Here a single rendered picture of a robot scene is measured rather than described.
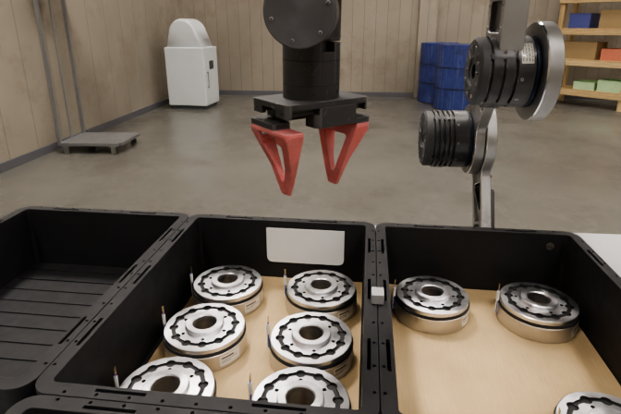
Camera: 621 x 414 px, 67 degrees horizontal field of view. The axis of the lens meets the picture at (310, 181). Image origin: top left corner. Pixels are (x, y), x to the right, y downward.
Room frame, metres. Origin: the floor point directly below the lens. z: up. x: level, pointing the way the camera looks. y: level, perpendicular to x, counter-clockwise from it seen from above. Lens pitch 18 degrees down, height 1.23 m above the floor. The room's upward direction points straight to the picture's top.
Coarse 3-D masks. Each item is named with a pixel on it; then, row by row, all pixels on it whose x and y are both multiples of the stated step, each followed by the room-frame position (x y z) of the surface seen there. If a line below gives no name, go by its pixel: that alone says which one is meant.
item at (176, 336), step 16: (208, 304) 0.55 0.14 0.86; (224, 304) 0.55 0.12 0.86; (176, 320) 0.52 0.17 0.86; (224, 320) 0.52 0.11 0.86; (240, 320) 0.52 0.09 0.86; (176, 336) 0.49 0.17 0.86; (192, 336) 0.48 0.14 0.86; (208, 336) 0.48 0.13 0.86; (224, 336) 0.49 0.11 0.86; (192, 352) 0.46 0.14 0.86; (208, 352) 0.46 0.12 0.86
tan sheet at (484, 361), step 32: (480, 320) 0.56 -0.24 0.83; (416, 352) 0.49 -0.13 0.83; (448, 352) 0.49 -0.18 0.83; (480, 352) 0.49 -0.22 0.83; (512, 352) 0.49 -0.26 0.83; (544, 352) 0.49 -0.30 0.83; (576, 352) 0.49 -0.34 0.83; (416, 384) 0.44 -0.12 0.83; (448, 384) 0.44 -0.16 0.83; (480, 384) 0.44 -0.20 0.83; (512, 384) 0.44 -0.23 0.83; (544, 384) 0.44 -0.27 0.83; (576, 384) 0.44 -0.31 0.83; (608, 384) 0.44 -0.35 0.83
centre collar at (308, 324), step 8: (296, 328) 0.49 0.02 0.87; (304, 328) 0.50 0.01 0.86; (312, 328) 0.50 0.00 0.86; (320, 328) 0.50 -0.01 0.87; (328, 328) 0.49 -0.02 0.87; (296, 336) 0.48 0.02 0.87; (328, 336) 0.48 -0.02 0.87; (304, 344) 0.46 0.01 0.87; (312, 344) 0.46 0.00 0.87; (320, 344) 0.47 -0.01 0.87
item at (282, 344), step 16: (288, 320) 0.52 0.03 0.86; (304, 320) 0.52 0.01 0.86; (320, 320) 0.52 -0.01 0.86; (336, 320) 0.52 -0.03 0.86; (272, 336) 0.48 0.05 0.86; (288, 336) 0.48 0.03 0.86; (336, 336) 0.48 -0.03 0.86; (288, 352) 0.46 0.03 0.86; (304, 352) 0.46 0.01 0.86; (320, 352) 0.46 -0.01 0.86; (336, 352) 0.46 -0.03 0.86
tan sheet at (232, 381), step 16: (272, 288) 0.65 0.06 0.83; (192, 304) 0.60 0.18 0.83; (272, 304) 0.60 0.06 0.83; (256, 320) 0.56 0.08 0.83; (272, 320) 0.56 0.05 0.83; (352, 320) 0.56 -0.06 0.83; (256, 336) 0.53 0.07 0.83; (352, 336) 0.53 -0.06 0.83; (160, 352) 0.49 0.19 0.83; (256, 352) 0.49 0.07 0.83; (224, 368) 0.47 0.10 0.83; (240, 368) 0.47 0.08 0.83; (256, 368) 0.47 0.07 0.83; (272, 368) 0.47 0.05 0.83; (352, 368) 0.47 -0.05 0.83; (224, 384) 0.44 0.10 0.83; (240, 384) 0.44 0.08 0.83; (256, 384) 0.44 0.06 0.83; (352, 384) 0.44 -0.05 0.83; (352, 400) 0.41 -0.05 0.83
